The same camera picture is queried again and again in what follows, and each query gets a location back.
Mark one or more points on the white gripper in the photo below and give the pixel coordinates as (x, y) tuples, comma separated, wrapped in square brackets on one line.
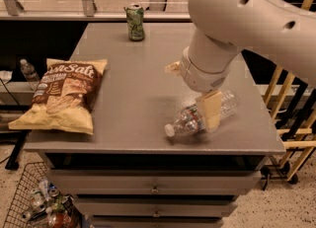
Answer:
[(201, 74)]

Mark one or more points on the clear plastic water bottle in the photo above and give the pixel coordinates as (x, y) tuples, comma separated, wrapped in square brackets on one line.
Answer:
[(188, 121)]

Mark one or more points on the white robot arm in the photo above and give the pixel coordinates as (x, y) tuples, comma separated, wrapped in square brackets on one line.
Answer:
[(274, 29)]

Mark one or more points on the small water bottle on shelf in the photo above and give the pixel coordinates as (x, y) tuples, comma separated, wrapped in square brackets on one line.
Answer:
[(30, 73)]

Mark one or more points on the green soda can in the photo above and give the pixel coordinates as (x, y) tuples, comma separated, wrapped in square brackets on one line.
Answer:
[(134, 17)]

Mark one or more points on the grey drawer cabinet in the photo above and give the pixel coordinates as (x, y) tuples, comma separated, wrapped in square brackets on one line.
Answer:
[(128, 173)]

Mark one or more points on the yellow brown chip bag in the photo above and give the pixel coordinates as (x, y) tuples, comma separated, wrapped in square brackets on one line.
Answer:
[(65, 97)]

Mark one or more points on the wire basket with trash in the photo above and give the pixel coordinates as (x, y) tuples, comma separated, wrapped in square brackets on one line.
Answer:
[(38, 203)]

